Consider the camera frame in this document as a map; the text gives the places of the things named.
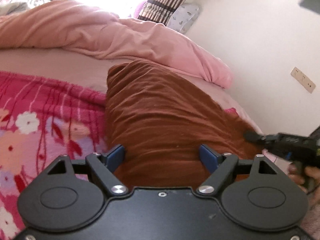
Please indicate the white pastel patterned blanket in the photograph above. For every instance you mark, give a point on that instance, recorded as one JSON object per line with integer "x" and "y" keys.
{"x": 15, "y": 6}

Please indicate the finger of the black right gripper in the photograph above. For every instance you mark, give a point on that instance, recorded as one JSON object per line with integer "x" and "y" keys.
{"x": 260, "y": 139}

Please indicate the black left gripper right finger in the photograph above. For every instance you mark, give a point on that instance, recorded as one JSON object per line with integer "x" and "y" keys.
{"x": 221, "y": 168}

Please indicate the right striped curtain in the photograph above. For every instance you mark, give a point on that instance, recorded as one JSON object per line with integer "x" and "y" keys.
{"x": 159, "y": 11}

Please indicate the pink quilt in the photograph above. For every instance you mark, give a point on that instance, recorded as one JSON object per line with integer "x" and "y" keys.
{"x": 75, "y": 27}

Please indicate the beige wall socket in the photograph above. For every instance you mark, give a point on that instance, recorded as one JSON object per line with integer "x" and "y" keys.
{"x": 303, "y": 80}

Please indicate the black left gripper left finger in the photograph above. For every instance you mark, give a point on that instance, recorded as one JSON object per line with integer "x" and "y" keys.
{"x": 101, "y": 171}

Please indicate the brown corduroy garment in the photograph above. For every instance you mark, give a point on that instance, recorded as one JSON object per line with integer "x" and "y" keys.
{"x": 162, "y": 119}

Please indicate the person's right hand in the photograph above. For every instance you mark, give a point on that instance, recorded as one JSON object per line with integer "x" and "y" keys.
{"x": 299, "y": 179}

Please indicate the pink floral fleece blanket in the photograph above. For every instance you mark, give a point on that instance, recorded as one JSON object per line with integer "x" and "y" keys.
{"x": 41, "y": 119}

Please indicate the white patterned pillow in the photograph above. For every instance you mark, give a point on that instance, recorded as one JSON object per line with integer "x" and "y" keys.
{"x": 184, "y": 17}

